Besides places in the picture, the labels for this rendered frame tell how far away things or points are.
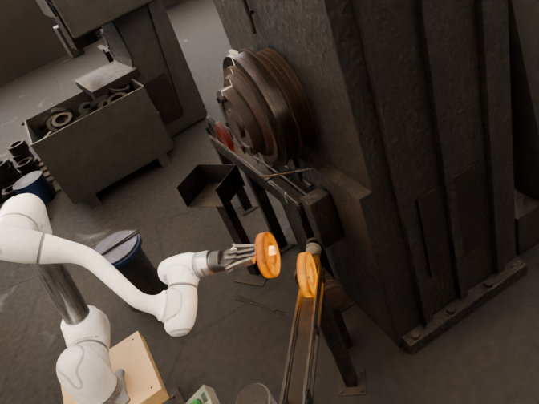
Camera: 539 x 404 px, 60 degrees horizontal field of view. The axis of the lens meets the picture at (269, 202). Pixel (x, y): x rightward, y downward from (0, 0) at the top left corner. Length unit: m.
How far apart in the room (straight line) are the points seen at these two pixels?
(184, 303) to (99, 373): 0.49
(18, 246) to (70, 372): 0.54
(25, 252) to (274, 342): 1.30
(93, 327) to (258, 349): 0.84
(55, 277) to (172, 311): 0.50
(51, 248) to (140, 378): 0.71
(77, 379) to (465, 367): 1.52
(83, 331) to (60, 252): 0.48
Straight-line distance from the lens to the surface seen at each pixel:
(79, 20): 4.20
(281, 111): 1.63
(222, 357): 2.49
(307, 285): 1.57
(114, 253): 2.78
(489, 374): 2.16
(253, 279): 2.75
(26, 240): 1.62
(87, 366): 1.91
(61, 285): 1.91
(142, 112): 4.20
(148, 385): 2.02
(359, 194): 1.62
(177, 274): 1.66
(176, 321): 1.60
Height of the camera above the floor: 1.84
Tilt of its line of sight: 34 degrees down
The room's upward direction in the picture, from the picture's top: 23 degrees counter-clockwise
